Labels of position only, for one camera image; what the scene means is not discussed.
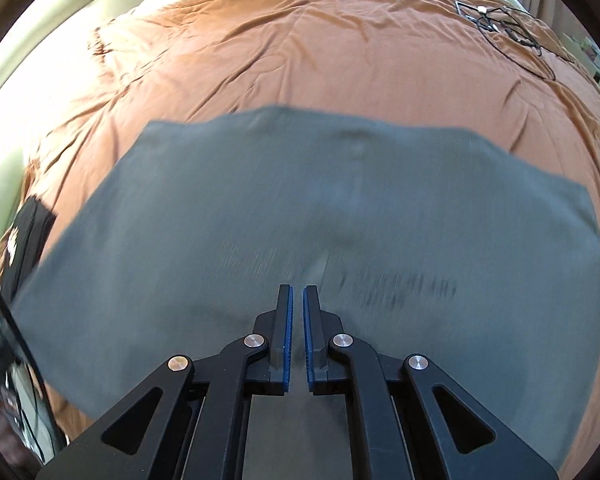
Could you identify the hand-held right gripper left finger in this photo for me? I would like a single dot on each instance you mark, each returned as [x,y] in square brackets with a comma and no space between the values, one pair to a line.
[289,340]

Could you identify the grey t-shirt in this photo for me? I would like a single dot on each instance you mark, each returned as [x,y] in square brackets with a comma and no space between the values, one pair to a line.
[330,200]

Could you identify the orange blanket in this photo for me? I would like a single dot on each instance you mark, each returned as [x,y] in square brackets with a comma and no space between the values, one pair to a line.
[280,50]

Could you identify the black folded printed garment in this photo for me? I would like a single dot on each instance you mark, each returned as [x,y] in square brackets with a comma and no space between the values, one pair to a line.
[30,240]

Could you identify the black rectangular frame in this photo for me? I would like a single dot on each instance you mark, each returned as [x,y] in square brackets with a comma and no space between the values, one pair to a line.
[457,7]

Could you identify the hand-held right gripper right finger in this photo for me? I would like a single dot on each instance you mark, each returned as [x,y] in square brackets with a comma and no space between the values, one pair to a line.
[307,340]

